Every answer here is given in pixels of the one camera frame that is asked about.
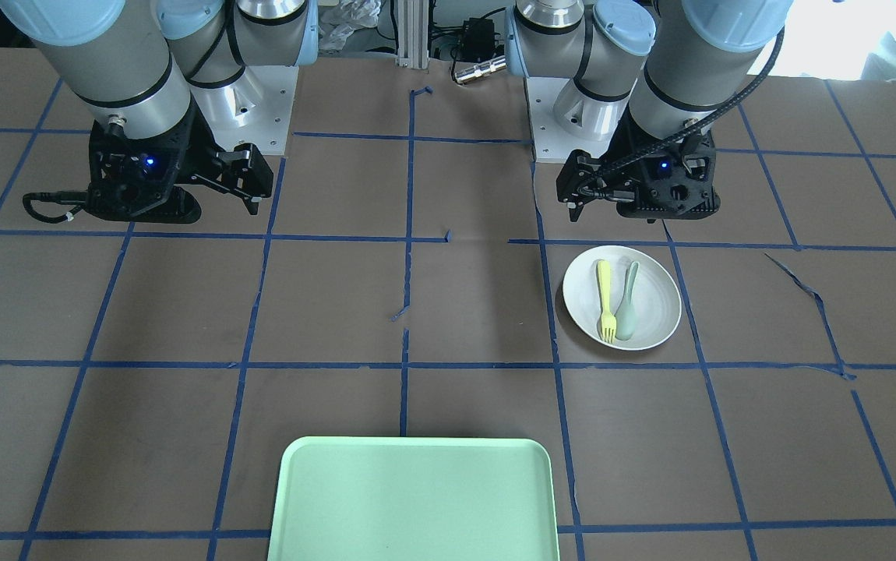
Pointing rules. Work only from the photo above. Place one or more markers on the yellow plastic fork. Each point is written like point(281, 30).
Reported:
point(607, 322)

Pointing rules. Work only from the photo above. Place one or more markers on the white round plate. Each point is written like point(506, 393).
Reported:
point(656, 296)

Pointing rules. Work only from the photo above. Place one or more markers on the pale green plastic spoon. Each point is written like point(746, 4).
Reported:
point(626, 315)

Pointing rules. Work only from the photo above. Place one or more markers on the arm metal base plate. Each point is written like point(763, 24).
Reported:
point(552, 143)
point(255, 109)

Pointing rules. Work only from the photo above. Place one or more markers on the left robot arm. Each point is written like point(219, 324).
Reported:
point(651, 77)

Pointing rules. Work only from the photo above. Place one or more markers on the aluminium frame post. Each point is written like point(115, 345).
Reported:
point(412, 24)

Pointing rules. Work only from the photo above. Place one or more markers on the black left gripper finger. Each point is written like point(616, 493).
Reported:
point(578, 165)
point(579, 197)

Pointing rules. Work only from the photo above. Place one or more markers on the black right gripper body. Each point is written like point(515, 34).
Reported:
point(197, 148)

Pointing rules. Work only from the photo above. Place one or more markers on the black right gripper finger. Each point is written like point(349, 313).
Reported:
point(247, 188)
point(246, 159)

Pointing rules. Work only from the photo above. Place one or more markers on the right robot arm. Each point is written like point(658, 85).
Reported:
point(170, 90)

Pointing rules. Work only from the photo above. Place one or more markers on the light green tray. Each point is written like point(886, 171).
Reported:
point(414, 498)

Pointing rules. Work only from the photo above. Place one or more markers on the black power adapter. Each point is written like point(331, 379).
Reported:
point(478, 39)

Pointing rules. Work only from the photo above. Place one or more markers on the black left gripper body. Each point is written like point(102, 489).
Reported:
point(618, 156)

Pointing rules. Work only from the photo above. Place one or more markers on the silver metal cylinder connector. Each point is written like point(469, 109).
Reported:
point(479, 70)

